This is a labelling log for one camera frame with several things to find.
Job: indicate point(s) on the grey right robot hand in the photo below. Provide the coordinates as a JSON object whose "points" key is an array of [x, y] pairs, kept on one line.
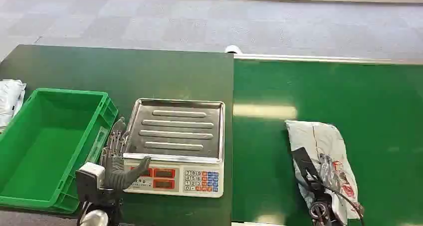
{"points": [[329, 171]]}

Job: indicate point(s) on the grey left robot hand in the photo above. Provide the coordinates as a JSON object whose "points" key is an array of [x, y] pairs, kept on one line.
{"points": [[116, 171]]}

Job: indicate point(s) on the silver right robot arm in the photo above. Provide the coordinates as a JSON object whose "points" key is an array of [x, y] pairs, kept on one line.
{"points": [[322, 211]]}

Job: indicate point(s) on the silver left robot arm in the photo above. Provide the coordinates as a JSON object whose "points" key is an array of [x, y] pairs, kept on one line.
{"points": [[99, 201]]}

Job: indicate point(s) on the white parcel bag red print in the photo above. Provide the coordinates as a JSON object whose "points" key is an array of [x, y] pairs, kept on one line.
{"points": [[325, 142]]}

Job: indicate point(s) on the green conveyor belt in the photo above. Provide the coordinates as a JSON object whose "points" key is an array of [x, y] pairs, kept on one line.
{"points": [[363, 118]]}

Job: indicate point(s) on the white electronic weighing scale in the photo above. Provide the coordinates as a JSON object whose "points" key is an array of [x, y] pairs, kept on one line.
{"points": [[178, 145]]}

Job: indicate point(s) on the green plastic crate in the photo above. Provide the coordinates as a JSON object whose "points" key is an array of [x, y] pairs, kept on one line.
{"points": [[46, 145]]}

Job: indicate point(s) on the plain white parcel bag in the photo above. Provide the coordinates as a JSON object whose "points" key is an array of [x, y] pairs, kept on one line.
{"points": [[10, 99]]}

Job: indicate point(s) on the white conveyor roller end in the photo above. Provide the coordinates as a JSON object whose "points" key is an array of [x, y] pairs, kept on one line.
{"points": [[233, 49]]}

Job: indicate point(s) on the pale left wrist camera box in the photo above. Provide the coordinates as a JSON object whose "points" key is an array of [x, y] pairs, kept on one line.
{"points": [[92, 172]]}

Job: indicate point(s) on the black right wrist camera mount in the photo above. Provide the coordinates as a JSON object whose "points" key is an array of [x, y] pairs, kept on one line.
{"points": [[304, 165]]}

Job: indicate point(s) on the silver conveyor side rail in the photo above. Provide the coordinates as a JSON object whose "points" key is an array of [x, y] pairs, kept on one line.
{"points": [[330, 58]]}

